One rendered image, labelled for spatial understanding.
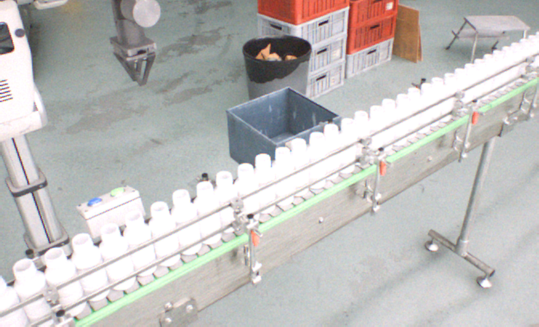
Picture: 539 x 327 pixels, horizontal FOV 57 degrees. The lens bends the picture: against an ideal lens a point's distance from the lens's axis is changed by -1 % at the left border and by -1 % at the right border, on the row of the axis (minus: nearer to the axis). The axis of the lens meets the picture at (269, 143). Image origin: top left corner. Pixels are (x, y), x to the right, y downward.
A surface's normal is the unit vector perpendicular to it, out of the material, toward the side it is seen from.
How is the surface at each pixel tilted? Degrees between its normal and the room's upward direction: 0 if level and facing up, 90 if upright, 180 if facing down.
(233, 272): 90
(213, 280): 90
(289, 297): 0
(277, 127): 90
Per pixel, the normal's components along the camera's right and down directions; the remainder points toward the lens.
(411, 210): -0.01, -0.84
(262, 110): 0.61, 0.43
